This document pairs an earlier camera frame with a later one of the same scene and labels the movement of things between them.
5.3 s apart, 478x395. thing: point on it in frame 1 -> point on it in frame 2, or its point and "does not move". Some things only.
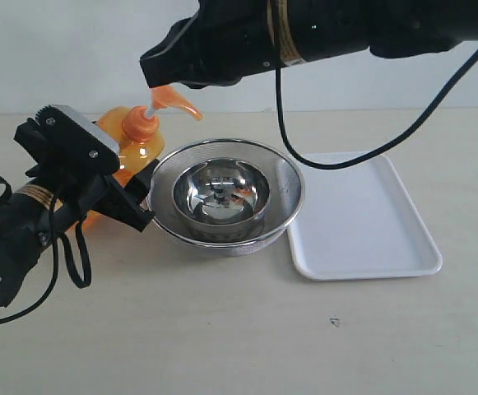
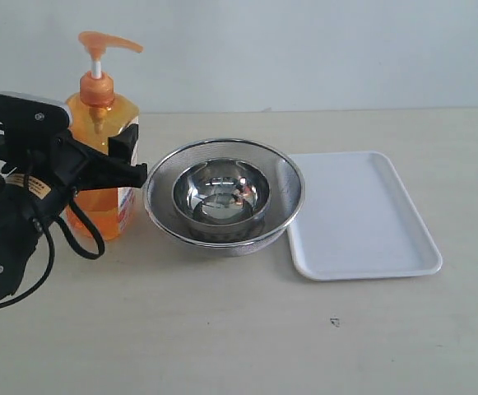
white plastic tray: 359,220 does not move
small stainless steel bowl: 221,192 does not move
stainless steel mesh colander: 225,197 does not move
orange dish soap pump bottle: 138,134 -> 95,118
